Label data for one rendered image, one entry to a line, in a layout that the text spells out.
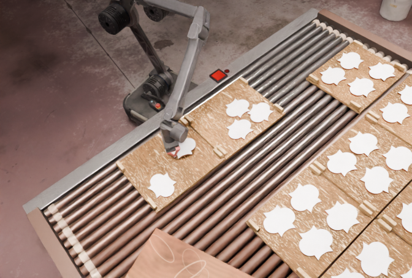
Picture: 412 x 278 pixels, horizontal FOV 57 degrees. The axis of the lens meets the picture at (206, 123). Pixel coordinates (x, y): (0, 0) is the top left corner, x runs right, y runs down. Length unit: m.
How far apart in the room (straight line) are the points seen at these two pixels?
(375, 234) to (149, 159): 1.05
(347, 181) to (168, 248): 0.84
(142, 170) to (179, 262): 0.53
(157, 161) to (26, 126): 1.97
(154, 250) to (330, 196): 0.79
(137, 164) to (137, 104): 1.24
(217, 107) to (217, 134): 0.18
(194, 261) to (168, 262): 0.10
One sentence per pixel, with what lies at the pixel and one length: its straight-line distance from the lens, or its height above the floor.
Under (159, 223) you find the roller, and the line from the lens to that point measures 1.74.
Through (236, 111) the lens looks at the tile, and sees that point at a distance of 1.99.
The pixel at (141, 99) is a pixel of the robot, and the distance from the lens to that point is 3.11.
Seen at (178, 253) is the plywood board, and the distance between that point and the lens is 1.55.
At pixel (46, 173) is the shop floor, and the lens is 3.26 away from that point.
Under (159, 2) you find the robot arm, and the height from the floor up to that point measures 1.45.
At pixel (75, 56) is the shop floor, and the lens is 4.09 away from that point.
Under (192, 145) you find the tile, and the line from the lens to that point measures 1.86.
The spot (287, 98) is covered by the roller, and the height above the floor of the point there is 0.92.
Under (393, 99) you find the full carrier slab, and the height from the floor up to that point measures 0.94.
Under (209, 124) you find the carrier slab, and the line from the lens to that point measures 1.96.
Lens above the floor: 2.49
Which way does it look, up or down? 52 degrees down
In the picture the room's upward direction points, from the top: 8 degrees counter-clockwise
